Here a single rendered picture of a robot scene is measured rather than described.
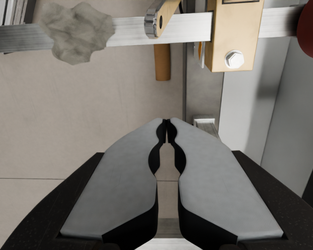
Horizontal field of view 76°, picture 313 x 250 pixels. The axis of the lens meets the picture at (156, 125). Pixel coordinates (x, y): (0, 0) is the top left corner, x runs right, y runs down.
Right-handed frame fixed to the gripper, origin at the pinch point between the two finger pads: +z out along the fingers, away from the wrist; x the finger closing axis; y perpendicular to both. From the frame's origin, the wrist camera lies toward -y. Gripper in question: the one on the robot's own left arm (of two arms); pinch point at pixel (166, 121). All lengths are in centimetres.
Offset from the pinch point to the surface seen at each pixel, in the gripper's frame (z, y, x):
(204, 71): 30.4, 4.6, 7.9
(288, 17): 14.5, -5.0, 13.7
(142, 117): 100, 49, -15
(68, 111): 101, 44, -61
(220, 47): 13.5, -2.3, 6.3
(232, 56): 12.4, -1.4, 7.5
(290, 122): 30.5, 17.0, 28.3
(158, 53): 93, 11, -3
